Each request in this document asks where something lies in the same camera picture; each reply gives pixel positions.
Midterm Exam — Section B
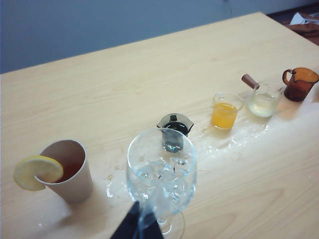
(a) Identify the clear wine glass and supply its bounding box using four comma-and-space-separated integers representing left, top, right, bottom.
126, 128, 197, 236

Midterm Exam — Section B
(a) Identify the amber glass beaker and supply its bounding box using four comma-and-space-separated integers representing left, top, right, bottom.
282, 67, 319, 102

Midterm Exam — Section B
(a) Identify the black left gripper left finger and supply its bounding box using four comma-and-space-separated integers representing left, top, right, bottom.
109, 201, 141, 239

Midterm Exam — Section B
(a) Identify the clear ice cubes heap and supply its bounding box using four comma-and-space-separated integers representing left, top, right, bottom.
136, 159, 195, 202

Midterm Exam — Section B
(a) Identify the yellow lemon slice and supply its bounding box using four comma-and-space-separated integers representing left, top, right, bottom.
13, 155, 64, 192

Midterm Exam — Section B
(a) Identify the white crumpled paper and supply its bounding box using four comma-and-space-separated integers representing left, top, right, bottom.
290, 11, 314, 25

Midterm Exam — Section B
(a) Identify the glass beaker with orange juice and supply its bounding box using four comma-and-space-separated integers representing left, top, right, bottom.
211, 92, 244, 130

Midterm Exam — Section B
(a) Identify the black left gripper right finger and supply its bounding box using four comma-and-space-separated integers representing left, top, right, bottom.
141, 211, 163, 239

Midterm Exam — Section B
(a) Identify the beige paper cup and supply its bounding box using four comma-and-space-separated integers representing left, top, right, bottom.
39, 139, 94, 204

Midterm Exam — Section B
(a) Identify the grey smoked glass beaker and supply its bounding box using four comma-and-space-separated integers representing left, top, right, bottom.
156, 113, 194, 153

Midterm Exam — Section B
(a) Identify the clear beaker with wooden handle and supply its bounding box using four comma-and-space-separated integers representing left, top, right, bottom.
241, 74, 284, 118

